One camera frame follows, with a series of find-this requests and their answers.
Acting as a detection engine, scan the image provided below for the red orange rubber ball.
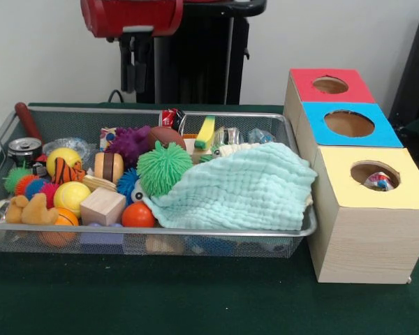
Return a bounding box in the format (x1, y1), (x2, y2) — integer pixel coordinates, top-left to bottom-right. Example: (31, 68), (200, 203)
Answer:
(121, 202), (157, 228)

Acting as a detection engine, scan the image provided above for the large green spiky ball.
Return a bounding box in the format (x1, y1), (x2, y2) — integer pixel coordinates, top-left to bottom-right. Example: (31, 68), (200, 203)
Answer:
(136, 140), (193, 196)

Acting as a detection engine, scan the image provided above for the orange plush toy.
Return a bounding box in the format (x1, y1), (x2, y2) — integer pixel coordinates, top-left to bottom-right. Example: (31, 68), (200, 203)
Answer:
(6, 193), (59, 225)

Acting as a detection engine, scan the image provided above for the colourful patterned cloth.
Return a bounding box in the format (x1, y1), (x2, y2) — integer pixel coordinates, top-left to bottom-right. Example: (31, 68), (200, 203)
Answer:
(365, 170), (396, 192)
(99, 127), (119, 151)

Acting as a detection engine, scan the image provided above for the wooden toy burger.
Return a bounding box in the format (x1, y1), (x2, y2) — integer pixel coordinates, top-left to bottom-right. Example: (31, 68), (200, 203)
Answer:
(94, 152), (125, 185)

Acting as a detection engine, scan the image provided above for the yellow ball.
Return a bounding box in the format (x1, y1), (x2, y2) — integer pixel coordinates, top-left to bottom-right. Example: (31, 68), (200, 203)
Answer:
(53, 181), (91, 218)

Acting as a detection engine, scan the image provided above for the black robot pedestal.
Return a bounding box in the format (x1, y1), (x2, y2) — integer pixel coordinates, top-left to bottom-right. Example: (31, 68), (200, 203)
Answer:
(120, 0), (268, 105)

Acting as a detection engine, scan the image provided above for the light blue waffle cloth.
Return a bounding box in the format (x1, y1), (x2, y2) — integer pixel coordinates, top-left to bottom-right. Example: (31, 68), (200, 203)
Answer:
(145, 142), (318, 232)

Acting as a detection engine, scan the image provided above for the purple rubber toy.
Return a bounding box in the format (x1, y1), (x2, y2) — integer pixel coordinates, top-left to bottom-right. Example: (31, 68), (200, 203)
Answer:
(106, 125), (153, 168)

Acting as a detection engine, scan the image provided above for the wooden box with three holes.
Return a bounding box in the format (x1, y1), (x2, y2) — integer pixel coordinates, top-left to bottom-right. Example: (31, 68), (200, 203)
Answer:
(284, 68), (419, 284)

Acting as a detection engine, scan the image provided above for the shallow metal mesh bin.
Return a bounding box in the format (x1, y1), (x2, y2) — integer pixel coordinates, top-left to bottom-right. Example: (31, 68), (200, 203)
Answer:
(0, 103), (318, 259)

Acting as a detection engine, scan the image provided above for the wooden cube block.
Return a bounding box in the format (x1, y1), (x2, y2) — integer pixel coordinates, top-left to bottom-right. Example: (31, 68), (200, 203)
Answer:
(79, 186), (126, 226)

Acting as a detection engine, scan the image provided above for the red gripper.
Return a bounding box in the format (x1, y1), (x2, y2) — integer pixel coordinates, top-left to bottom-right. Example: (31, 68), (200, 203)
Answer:
(80, 0), (185, 94)

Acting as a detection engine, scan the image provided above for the yellow toy banana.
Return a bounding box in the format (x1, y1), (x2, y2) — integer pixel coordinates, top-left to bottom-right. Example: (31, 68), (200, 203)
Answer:
(194, 114), (216, 150)

